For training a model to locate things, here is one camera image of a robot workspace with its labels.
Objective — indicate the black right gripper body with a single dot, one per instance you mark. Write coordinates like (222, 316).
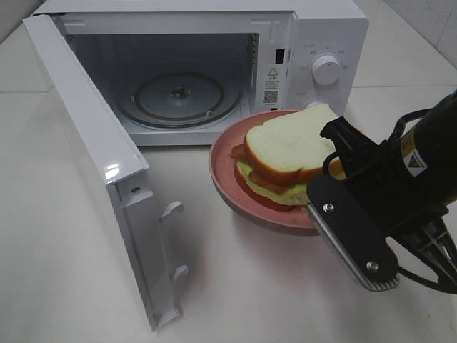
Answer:
(407, 177)

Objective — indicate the upper white power knob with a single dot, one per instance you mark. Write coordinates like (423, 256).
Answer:
(326, 69)

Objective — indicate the toast sandwich with lettuce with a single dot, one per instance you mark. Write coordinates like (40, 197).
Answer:
(279, 157)

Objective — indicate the white microwave oven body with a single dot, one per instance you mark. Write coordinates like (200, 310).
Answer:
(120, 42)

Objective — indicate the glass microwave turntable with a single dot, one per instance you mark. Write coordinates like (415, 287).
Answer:
(178, 100)

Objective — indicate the lower white timer knob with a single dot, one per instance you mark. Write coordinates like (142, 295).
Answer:
(317, 103)

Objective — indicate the white microwave door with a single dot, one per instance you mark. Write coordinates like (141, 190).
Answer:
(115, 171)

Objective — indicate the pink round plate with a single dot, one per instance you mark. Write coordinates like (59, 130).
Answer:
(222, 170)

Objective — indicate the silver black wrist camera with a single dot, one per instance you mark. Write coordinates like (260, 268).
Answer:
(351, 234)

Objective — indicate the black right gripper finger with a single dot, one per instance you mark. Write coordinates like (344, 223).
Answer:
(354, 149)
(426, 236)

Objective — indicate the white warning sticker QR code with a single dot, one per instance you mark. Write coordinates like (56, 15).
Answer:
(272, 81)

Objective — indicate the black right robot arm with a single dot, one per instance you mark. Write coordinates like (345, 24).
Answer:
(437, 122)

